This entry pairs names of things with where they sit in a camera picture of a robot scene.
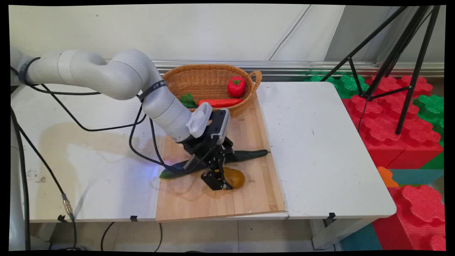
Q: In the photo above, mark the orange foam piece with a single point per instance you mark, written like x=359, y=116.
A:
x=386, y=177

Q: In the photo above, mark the large red foam block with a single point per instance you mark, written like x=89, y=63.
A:
x=380, y=135

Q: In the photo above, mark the teal foam piece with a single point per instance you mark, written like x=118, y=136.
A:
x=416, y=176

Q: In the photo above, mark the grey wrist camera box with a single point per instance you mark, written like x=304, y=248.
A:
x=220, y=124

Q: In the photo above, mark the brown toy potato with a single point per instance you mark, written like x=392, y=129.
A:
x=236, y=177

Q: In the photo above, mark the green foam block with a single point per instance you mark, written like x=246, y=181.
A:
x=348, y=85
x=432, y=106

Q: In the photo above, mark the teal floor mat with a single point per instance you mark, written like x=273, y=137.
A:
x=360, y=240

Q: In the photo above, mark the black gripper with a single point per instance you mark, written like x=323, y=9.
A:
x=209, y=149

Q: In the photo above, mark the orange toy carrot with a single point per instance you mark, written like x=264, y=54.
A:
x=220, y=102

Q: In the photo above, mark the aluminium wall rail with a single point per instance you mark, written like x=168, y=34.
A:
x=284, y=66

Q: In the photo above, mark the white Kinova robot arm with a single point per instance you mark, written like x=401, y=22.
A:
x=121, y=74

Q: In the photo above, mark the woven wicker basket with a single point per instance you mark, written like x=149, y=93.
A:
x=199, y=80

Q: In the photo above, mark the white table leg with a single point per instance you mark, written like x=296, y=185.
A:
x=327, y=234

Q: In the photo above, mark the dark green toy cucumber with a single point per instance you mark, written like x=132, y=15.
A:
x=249, y=155

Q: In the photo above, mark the white vented wrist module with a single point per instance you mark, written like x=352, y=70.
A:
x=199, y=119

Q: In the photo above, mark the wooden cutting board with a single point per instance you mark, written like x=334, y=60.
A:
x=213, y=206

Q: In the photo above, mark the red toy tomato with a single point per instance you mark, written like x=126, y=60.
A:
x=236, y=87

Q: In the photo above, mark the black camera tripod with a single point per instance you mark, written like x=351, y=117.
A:
x=395, y=53

